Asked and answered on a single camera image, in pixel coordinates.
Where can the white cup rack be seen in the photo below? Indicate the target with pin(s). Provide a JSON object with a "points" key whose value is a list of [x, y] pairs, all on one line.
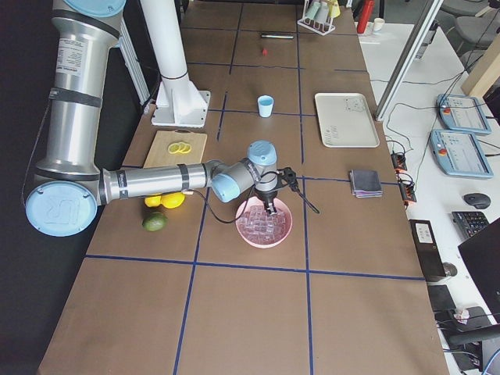
{"points": [[318, 16]]}

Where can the red bottle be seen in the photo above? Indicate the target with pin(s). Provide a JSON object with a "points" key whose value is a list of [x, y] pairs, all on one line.
{"points": [[364, 17]]}

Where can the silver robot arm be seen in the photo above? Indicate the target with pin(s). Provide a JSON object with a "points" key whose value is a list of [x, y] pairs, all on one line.
{"points": [[69, 187]]}

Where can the near teach pendant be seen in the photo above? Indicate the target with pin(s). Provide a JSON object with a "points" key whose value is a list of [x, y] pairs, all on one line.
{"points": [[458, 153]]}

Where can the green lime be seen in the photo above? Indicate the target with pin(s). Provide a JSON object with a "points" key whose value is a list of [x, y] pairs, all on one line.
{"points": [[155, 221]]}

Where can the lemon slices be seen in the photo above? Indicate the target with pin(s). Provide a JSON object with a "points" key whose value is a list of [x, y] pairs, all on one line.
{"points": [[179, 147]]}

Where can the aluminium frame post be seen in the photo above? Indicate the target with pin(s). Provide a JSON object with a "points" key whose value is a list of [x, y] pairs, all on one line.
{"points": [[415, 40]]}

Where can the pink bowl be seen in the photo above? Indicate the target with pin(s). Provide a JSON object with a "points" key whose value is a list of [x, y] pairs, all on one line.
{"points": [[255, 201]]}

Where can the black keyboard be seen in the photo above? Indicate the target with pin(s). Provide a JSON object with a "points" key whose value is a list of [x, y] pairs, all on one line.
{"points": [[470, 222]]}

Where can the teach pendant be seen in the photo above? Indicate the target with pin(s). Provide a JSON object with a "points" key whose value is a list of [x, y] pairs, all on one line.
{"points": [[460, 112], [458, 153]]}

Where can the black box with label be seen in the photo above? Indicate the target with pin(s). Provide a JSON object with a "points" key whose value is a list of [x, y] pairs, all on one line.
{"points": [[427, 250]]}

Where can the yellow lemon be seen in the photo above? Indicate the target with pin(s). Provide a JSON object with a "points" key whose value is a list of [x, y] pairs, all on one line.
{"points": [[153, 201], [172, 200]]}

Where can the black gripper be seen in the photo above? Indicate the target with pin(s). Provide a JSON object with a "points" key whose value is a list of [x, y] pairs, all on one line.
{"points": [[268, 194]]}

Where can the pile of ice cubes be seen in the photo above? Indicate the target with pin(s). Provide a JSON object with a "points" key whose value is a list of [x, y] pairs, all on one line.
{"points": [[256, 227]]}

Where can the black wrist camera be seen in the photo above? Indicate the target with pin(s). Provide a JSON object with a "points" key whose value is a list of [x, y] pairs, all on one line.
{"points": [[287, 177]]}

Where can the metal muddler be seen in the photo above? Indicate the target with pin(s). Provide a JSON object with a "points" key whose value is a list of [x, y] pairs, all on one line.
{"points": [[277, 36]]}

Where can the far teach pendant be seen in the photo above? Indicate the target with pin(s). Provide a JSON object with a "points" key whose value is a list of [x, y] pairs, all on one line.
{"points": [[460, 112]]}

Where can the light blue cup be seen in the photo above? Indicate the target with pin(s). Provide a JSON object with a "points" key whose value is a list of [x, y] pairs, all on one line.
{"points": [[265, 105]]}

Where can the black computer mouse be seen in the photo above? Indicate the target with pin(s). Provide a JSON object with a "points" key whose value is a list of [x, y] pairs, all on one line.
{"points": [[477, 200]]}

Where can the wooden cutting board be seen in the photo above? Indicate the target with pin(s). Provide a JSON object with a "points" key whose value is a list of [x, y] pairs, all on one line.
{"points": [[158, 155]]}

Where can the white pillar with base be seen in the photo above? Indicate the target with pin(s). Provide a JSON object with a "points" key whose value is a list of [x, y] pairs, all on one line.
{"points": [[179, 103]]}

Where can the cream bear tray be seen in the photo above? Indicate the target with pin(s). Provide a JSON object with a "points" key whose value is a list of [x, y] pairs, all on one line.
{"points": [[345, 121]]}

